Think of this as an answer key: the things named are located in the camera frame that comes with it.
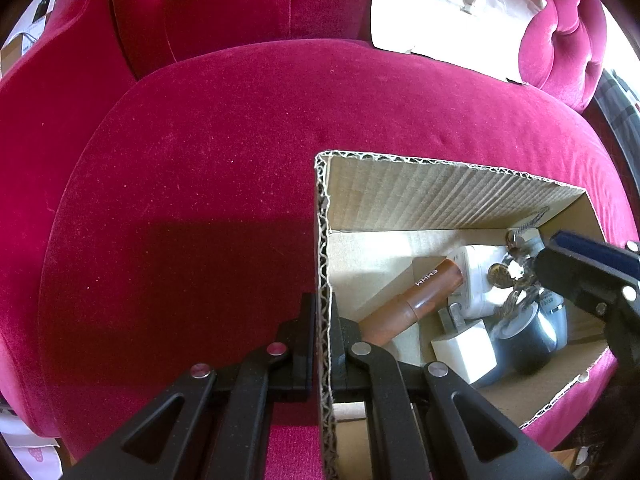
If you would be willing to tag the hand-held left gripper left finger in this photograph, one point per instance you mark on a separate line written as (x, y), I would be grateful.
(306, 350)

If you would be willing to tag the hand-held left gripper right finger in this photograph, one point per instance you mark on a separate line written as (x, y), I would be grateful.
(345, 360)

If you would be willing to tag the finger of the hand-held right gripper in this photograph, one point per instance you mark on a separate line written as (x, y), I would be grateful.
(590, 247)
(570, 275)

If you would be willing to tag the pale blue cosmetic bottle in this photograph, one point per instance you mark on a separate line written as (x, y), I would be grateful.
(547, 332)

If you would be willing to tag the large white charger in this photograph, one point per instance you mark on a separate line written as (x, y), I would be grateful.
(475, 280)

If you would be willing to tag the brown lipstick tube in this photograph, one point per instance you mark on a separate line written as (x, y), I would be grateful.
(415, 295)

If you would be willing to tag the small white charger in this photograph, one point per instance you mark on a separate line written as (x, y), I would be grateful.
(465, 355)

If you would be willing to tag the cardboard box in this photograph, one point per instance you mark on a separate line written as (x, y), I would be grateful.
(425, 195)

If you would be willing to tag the red velvet tufted sofa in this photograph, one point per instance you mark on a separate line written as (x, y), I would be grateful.
(200, 185)

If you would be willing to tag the creased brown paper sheet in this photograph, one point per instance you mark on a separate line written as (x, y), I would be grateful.
(430, 15)

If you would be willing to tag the brown cardboard carton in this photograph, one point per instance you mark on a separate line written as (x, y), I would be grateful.
(20, 45)

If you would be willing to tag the dark wooden bed frame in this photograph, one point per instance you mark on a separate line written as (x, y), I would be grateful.
(607, 110)

